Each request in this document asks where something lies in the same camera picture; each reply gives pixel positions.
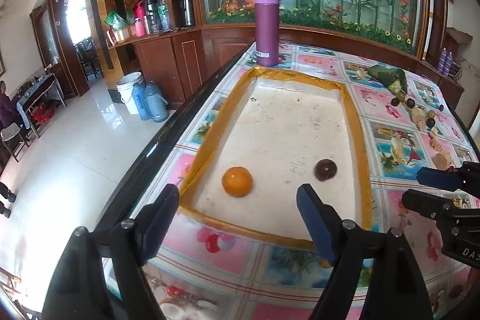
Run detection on green custard apple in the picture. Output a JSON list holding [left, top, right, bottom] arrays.
[[387, 79, 403, 95]]

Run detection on wooden sideboard counter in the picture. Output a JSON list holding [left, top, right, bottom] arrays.
[[108, 25, 211, 109]]

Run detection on pink bottle on counter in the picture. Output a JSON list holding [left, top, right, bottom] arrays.
[[134, 18, 146, 37]]

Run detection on large orange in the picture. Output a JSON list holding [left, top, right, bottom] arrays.
[[221, 166, 253, 197]]

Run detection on fruit pattern tablecloth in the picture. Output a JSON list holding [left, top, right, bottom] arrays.
[[101, 40, 480, 320]]

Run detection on long beige cake piece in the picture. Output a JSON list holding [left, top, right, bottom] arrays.
[[410, 106, 426, 124]]

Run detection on purple bottles on shelf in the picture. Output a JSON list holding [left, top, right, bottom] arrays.
[[437, 48, 453, 76]]

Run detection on black thermos flask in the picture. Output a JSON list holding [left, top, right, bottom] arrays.
[[144, 0, 161, 33]]

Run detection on blue thermos jug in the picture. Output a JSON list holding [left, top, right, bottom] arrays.
[[144, 81, 168, 123], [131, 83, 150, 121]]

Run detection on white plastic bucket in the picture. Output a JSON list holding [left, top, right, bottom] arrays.
[[116, 71, 145, 115]]

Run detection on green plum left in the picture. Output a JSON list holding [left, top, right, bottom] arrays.
[[395, 91, 406, 101]]

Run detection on yellow taped foam tray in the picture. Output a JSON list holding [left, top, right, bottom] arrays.
[[180, 67, 373, 248]]

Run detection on green leaves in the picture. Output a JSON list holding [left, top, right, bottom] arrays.
[[368, 65, 408, 94]]

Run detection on seated person in purple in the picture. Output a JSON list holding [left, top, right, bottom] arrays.
[[0, 80, 24, 128]]

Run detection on purple thermos bottle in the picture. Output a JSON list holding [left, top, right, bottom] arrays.
[[255, 0, 279, 67]]

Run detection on green bag on counter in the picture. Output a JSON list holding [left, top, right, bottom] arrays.
[[104, 10, 128, 31]]

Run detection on dark plum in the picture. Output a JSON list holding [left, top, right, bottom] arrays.
[[406, 98, 416, 109], [426, 118, 435, 128], [314, 158, 338, 181]]

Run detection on round beige cake piece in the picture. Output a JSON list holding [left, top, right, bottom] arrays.
[[430, 137, 443, 152]]

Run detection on large beige cake chunk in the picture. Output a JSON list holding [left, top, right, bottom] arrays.
[[432, 151, 453, 171]]

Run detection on dark plum back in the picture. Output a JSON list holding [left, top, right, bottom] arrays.
[[406, 98, 416, 109]]

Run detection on dark date near cakes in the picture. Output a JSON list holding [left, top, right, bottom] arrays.
[[391, 97, 400, 106]]

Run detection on small beige cake piece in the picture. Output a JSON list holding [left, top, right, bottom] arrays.
[[416, 120, 427, 132]]

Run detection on side table with cloth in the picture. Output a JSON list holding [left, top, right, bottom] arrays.
[[16, 74, 67, 139]]

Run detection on dark plum front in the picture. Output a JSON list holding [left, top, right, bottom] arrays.
[[426, 118, 435, 128]]

